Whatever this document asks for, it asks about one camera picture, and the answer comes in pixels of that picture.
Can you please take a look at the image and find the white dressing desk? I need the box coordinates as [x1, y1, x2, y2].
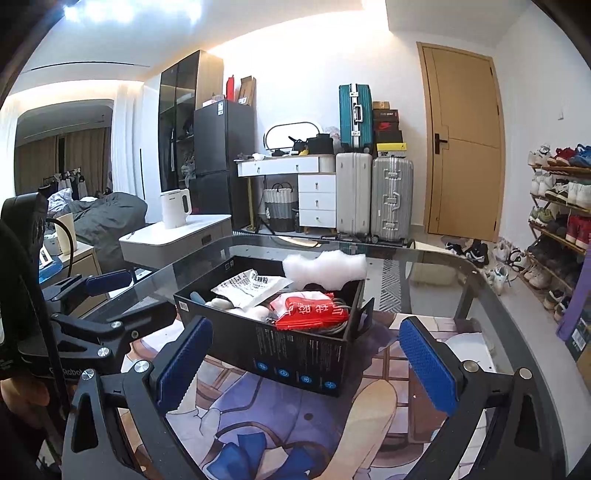
[236, 155, 337, 231]

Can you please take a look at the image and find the red tissue packet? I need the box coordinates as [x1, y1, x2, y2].
[270, 291, 351, 330]

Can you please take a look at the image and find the silver suitcase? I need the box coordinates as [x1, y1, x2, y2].
[370, 156, 414, 243]

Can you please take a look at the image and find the anime printed desk mat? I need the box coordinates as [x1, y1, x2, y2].
[119, 310, 500, 480]

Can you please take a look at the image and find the white printed plastic packet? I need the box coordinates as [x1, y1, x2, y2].
[211, 269, 293, 310]

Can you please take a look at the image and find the black glass cabinet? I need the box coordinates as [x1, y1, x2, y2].
[158, 50, 223, 191]

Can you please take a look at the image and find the person's left hand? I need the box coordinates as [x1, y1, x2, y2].
[1, 376, 50, 429]

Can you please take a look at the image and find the white cotton wad bag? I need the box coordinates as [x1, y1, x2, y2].
[283, 250, 368, 291]

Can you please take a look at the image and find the wooden door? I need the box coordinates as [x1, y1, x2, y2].
[418, 42, 506, 241]

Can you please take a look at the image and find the black cardboard box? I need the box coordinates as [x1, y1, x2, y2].
[174, 256, 373, 397]

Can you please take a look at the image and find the stack of shoe boxes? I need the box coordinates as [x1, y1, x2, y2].
[372, 101, 408, 156]

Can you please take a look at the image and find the teal suitcase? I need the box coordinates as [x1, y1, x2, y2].
[339, 83, 373, 153]

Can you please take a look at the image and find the purple shopping bag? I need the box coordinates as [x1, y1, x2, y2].
[557, 270, 590, 342]

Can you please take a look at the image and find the white suitcase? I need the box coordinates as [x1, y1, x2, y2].
[335, 153, 372, 236]

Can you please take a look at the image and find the white side table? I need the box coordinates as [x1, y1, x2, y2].
[119, 214, 232, 270]

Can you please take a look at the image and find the woven laundry basket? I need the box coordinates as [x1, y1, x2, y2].
[263, 182, 298, 232]

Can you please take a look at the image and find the wooden shoe rack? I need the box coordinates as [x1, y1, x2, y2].
[523, 144, 590, 322]

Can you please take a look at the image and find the white electric kettle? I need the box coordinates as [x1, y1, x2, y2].
[160, 189, 192, 229]

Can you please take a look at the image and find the dark grey bean bag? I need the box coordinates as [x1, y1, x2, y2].
[68, 192, 147, 273]

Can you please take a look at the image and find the oval vanity mirror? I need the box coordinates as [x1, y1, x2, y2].
[263, 121, 321, 156]

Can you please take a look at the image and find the black refrigerator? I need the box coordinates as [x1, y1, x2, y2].
[188, 100, 254, 230]

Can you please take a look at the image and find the black handbag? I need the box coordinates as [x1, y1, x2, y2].
[305, 133, 334, 155]

